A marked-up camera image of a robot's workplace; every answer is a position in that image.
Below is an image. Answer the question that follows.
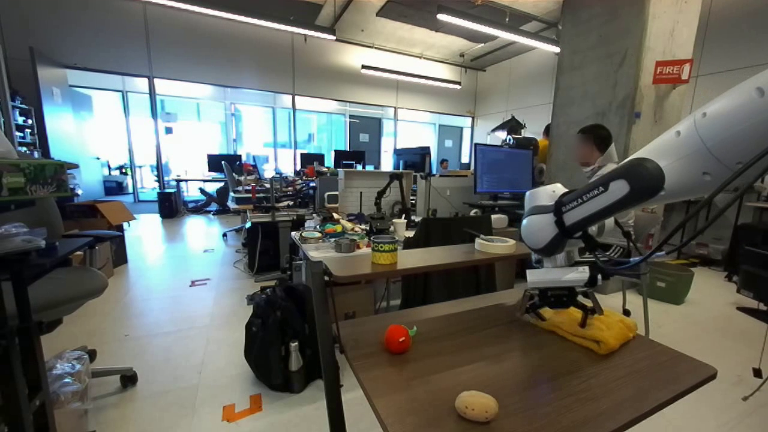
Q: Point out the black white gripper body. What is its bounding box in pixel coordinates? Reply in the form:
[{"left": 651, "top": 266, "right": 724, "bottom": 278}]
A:
[{"left": 526, "top": 266, "right": 599, "bottom": 310}]

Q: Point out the yellow towel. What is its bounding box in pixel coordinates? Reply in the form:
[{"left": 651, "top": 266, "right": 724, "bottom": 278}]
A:
[{"left": 536, "top": 308, "right": 638, "bottom": 356}]

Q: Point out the beige toy potato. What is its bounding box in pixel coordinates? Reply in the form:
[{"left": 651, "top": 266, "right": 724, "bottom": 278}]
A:
[{"left": 454, "top": 392, "right": 498, "bottom": 424}]

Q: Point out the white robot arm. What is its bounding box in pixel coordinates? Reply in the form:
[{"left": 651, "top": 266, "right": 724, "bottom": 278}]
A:
[{"left": 518, "top": 73, "right": 768, "bottom": 328}]

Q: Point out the green bin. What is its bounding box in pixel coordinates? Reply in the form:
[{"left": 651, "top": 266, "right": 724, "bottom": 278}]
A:
[{"left": 641, "top": 262, "right": 694, "bottom": 306}]

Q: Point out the white tape roll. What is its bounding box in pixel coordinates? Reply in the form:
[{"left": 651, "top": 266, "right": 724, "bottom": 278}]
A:
[{"left": 474, "top": 235, "right": 515, "bottom": 256}]

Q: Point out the blue computer monitor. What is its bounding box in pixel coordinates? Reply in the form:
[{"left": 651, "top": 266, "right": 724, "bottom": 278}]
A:
[{"left": 474, "top": 145, "right": 536, "bottom": 196}]

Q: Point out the red toy tomato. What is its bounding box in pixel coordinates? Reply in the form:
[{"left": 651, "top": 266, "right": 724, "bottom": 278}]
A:
[{"left": 383, "top": 324, "right": 417, "bottom": 356}]

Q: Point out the yellow green container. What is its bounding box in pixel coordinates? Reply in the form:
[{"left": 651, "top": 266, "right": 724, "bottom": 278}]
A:
[{"left": 370, "top": 235, "right": 399, "bottom": 266}]

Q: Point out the black backpack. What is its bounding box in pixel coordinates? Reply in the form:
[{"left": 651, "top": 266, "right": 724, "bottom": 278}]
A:
[{"left": 244, "top": 282, "right": 320, "bottom": 395}]

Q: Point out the cardboard box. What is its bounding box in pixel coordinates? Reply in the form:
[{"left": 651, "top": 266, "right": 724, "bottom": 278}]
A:
[{"left": 65, "top": 199, "right": 134, "bottom": 266}]

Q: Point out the grey office chair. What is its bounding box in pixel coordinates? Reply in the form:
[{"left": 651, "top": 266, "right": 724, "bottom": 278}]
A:
[{"left": 0, "top": 196, "right": 142, "bottom": 395}]

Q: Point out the red wall sign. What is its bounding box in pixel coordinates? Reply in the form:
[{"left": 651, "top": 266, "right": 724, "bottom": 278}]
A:
[{"left": 653, "top": 58, "right": 694, "bottom": 86}]

